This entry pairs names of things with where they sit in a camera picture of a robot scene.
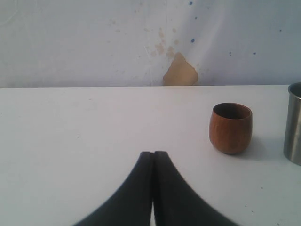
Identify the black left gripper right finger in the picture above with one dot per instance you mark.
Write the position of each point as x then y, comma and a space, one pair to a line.
176, 203

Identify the brown wooden cup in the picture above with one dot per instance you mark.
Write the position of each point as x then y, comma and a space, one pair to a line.
230, 128

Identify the stainless steel cup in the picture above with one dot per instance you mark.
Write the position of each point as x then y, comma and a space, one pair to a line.
292, 143

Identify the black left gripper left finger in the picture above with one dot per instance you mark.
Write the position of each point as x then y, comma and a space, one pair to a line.
131, 204

